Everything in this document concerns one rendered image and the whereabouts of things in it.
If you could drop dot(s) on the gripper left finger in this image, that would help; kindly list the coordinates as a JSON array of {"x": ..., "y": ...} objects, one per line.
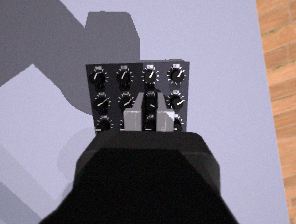
[{"x": 134, "y": 118}]

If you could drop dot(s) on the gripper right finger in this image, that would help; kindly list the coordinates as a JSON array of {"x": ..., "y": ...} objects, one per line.
[{"x": 164, "y": 118}]

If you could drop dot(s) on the grey knob box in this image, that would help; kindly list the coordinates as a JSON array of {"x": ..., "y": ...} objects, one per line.
[{"x": 115, "y": 87}]

